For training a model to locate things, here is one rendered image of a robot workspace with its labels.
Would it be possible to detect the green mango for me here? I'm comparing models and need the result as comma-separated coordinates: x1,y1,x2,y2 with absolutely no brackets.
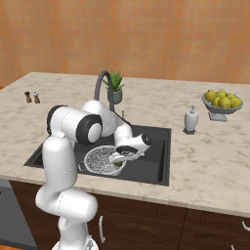
113,160,128,169

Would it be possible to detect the grey fruit bowl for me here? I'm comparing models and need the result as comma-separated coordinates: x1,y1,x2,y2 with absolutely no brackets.
200,92,244,123

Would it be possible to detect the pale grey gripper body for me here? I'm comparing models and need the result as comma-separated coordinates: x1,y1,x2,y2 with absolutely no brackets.
107,151,146,164

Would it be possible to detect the dark brown cupboard door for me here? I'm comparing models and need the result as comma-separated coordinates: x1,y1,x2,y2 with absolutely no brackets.
9,180,99,250
182,208,250,250
87,193,188,250

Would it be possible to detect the black sink basin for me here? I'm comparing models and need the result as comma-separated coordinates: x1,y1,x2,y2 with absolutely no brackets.
22,124,173,188

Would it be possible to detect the brown pepper shaker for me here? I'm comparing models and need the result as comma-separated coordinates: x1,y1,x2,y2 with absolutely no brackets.
23,91,33,104

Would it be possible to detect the white soap dispenser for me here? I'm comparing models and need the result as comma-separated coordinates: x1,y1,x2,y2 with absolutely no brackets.
183,104,200,136

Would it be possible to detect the dark grey curved faucet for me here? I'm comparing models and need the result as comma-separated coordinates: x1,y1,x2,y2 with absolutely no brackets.
94,69,133,129

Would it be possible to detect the grey dishwasher front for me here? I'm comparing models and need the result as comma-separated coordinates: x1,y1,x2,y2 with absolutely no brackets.
0,178,39,250

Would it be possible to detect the green plant in grey pot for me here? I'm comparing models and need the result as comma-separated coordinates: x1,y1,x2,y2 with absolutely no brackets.
102,70,126,105

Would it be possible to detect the white mesh colander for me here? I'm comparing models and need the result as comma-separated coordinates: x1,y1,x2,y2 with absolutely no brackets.
77,145,127,177

